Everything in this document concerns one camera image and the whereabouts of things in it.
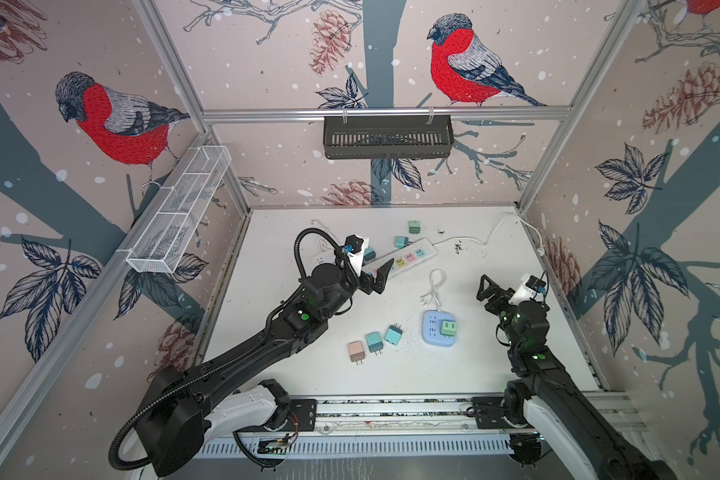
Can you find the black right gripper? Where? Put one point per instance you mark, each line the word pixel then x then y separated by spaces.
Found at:
pixel 502 298

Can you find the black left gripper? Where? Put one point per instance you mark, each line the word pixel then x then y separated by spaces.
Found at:
pixel 366 285

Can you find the teal plug adapter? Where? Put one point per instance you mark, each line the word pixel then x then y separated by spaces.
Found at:
pixel 401 242
pixel 374 342
pixel 369 254
pixel 393 335

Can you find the blue square socket cube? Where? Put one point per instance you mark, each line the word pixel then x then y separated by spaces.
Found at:
pixel 431 328

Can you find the green plug adapter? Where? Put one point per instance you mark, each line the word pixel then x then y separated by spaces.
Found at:
pixel 414 227
pixel 448 328

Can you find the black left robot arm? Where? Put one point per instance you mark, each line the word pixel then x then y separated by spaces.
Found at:
pixel 182 411

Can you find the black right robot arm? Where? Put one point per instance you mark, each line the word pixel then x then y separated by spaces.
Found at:
pixel 545 397

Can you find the teal plug adapter by strip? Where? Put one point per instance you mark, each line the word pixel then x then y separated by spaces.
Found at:
pixel 401 242

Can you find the teal plug adapter front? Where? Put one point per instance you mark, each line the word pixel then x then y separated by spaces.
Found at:
pixel 374 342

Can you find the pink plug adapter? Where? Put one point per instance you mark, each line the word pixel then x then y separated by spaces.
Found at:
pixel 356 352

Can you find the white multicolour power strip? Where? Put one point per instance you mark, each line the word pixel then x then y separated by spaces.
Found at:
pixel 404 259

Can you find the white mesh shelf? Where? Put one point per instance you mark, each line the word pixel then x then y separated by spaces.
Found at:
pixel 169 232

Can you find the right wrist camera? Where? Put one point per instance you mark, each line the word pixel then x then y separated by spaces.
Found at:
pixel 530 287

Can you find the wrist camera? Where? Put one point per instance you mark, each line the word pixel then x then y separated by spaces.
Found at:
pixel 354 249
pixel 530 287

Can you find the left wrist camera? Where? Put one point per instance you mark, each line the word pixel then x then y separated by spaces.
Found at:
pixel 354 249

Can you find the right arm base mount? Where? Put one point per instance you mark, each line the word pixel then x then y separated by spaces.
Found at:
pixel 490 413

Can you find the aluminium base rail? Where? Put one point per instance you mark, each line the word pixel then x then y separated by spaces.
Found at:
pixel 370 426

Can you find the black wire basket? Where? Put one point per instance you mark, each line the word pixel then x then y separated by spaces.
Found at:
pixel 388 137

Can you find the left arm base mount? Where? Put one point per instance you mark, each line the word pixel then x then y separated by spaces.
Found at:
pixel 290 415

